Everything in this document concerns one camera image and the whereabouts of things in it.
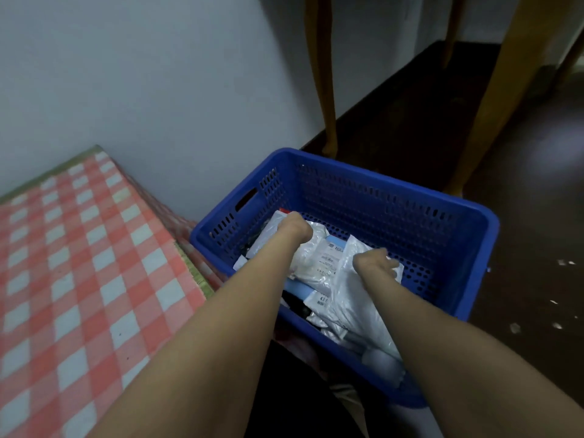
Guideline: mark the person's right hand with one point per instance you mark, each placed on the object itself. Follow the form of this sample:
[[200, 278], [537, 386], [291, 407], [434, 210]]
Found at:
[[372, 264]]

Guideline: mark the person's left hand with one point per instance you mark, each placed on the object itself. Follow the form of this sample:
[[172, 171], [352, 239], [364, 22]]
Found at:
[[295, 228]]

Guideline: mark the person's right fingers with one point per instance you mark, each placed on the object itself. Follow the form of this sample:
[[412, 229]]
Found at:
[[392, 268]]

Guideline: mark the large white plastic mailer bag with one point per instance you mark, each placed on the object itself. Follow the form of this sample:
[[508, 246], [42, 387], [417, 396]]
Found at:
[[356, 310]]

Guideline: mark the crinkled white plastic package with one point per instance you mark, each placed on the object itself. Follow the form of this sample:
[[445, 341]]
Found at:
[[312, 262]]

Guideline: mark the person's left forearm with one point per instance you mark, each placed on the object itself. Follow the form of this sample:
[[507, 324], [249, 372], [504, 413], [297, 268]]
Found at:
[[214, 342]]

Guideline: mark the person's right forearm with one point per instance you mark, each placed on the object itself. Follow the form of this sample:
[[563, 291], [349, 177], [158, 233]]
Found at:
[[456, 360]]

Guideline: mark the white package with blue label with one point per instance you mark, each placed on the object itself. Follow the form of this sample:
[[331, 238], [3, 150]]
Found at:
[[335, 253]]

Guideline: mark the blue plastic perforated basket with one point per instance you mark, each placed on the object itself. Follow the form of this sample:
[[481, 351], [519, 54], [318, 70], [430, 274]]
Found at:
[[378, 209]]

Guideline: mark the flat white labelled package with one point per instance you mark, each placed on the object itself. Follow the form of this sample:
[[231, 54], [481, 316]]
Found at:
[[318, 304]]

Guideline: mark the person's black trousers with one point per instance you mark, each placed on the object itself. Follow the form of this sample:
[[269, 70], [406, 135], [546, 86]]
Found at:
[[292, 401]]

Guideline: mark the thin yellow wooden table leg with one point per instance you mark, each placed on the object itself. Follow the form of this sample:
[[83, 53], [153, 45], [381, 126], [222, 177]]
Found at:
[[325, 86], [453, 31]]

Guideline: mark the thick yellow wooden table leg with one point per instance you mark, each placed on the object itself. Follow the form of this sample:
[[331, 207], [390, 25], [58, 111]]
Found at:
[[497, 100]]

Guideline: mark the red white checked tablecloth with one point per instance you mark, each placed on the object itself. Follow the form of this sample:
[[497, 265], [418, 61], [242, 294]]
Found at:
[[77, 287]]

